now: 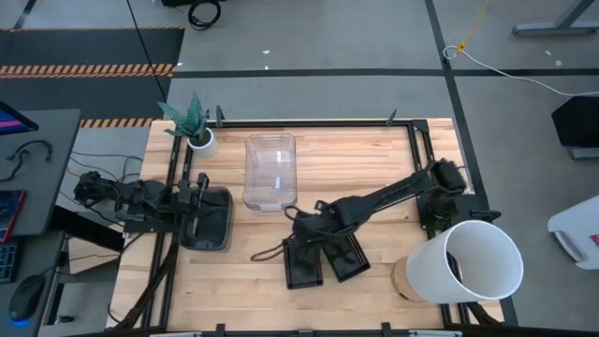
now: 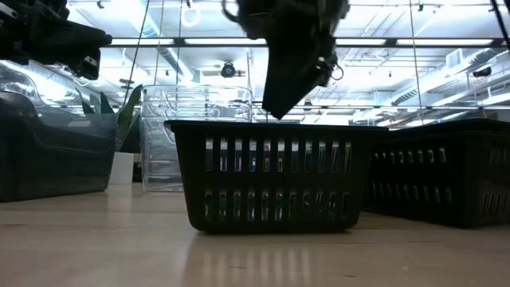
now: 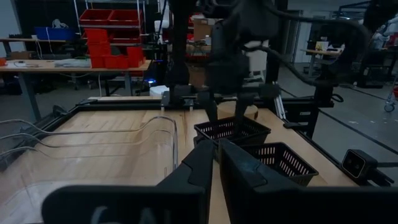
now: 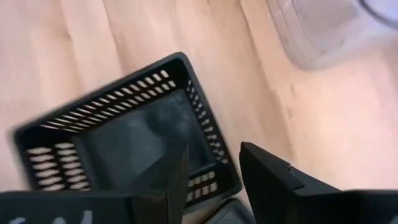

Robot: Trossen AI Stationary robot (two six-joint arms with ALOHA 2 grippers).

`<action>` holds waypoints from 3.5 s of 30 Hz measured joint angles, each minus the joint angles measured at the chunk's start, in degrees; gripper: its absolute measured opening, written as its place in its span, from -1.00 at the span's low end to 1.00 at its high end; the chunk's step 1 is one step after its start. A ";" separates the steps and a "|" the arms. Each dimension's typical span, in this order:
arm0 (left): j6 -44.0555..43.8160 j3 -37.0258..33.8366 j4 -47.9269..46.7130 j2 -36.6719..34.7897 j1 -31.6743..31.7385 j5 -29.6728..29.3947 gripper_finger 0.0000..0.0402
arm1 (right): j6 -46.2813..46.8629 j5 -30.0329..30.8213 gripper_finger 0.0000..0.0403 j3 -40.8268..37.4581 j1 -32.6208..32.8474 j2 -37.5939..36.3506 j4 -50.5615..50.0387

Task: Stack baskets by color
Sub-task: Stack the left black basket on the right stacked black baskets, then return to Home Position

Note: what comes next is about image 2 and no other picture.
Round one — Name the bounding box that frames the long ceiling light bar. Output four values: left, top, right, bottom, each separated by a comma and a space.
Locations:
104, 37, 507, 49

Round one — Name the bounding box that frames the round black ceiling device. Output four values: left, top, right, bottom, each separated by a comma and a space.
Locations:
219, 61, 237, 79

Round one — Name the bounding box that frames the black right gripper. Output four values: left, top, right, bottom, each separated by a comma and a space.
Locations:
222, 0, 351, 120

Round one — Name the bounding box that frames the white plant pot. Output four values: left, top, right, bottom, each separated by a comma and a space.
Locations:
108, 151, 135, 186

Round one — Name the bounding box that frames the smoky transparent plastic bin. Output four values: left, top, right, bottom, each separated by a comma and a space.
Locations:
0, 59, 120, 203

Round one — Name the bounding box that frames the black hanging cable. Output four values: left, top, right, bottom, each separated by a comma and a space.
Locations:
489, 0, 510, 51

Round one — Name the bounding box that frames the small black slotted basket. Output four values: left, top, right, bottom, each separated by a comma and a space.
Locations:
164, 119, 390, 234

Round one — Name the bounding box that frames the large black slotted basket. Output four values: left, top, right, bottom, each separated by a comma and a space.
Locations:
364, 117, 510, 229

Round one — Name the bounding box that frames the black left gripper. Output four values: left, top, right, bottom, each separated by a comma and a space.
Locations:
0, 14, 113, 68

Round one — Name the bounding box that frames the green leafy plant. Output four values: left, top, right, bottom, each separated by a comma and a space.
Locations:
74, 83, 143, 154

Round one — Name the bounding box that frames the clear transparent plastic bin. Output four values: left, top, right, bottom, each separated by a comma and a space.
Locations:
139, 84, 254, 193

